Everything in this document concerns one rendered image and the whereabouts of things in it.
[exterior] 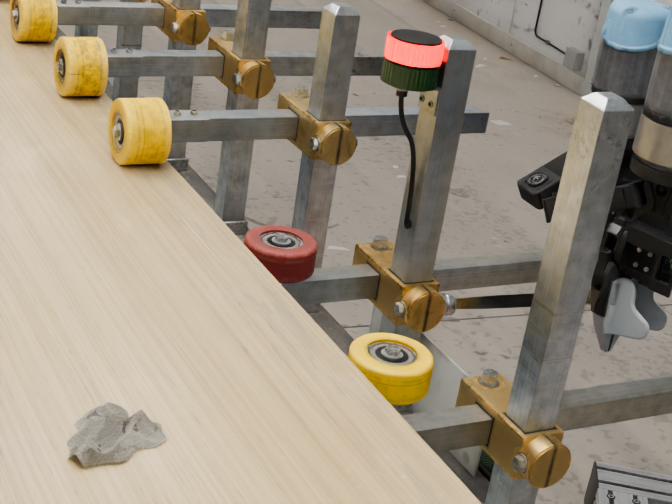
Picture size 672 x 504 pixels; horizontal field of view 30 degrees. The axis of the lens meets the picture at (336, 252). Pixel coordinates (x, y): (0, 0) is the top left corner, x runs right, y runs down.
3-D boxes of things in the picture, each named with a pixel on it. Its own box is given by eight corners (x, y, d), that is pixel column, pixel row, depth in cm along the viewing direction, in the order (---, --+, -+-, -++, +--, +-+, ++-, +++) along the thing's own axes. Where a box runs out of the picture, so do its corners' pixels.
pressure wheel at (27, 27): (51, -23, 190) (61, 17, 187) (41, 13, 196) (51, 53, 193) (11, -24, 188) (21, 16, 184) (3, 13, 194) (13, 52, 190)
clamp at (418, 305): (385, 277, 152) (391, 239, 150) (442, 330, 141) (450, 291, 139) (344, 281, 149) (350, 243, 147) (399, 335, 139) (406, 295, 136)
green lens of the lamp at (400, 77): (419, 72, 134) (422, 52, 133) (448, 91, 129) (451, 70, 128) (370, 72, 131) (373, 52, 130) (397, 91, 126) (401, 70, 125)
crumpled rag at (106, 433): (116, 400, 103) (118, 375, 102) (178, 434, 100) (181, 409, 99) (35, 441, 96) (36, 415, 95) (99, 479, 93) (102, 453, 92)
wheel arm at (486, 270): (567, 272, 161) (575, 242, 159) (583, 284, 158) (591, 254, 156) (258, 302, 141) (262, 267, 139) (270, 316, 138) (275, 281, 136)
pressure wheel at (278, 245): (286, 308, 146) (299, 218, 141) (316, 342, 139) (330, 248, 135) (222, 315, 142) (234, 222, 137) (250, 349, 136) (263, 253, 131)
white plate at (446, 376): (367, 359, 158) (380, 288, 153) (478, 476, 137) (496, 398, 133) (363, 359, 157) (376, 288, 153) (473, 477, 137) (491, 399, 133)
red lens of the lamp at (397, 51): (423, 50, 133) (426, 29, 132) (452, 67, 128) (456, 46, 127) (373, 49, 130) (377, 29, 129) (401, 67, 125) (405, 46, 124)
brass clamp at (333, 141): (311, 127, 168) (316, 91, 166) (357, 165, 157) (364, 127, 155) (269, 128, 165) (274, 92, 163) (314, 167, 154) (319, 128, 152)
